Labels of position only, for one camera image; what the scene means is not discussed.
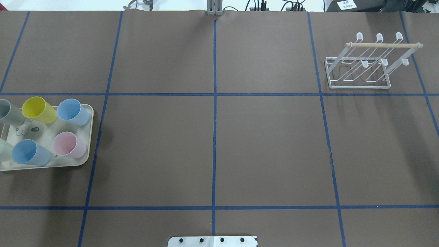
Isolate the pink plastic cup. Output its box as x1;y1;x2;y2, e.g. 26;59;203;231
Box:
52;131;87;158

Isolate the white wire cup rack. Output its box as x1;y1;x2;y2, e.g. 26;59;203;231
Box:
324;32;424;90

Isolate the grey aluminium post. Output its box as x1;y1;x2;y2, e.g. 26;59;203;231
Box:
206;0;224;16

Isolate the light blue cup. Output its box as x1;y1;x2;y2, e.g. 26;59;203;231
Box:
57;98;90;126
11;139;51;167

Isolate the yellow plastic cup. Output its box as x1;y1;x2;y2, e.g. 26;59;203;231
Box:
22;96;58;124

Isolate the grey plastic cup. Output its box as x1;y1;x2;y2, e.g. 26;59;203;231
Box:
0;99;26;126

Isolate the pale mint white cup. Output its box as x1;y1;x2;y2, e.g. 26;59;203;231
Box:
0;139;14;162

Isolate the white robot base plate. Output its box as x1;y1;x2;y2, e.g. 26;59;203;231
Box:
167;236;258;247

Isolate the cream plastic tray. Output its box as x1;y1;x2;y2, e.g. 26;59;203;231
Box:
1;104;94;168

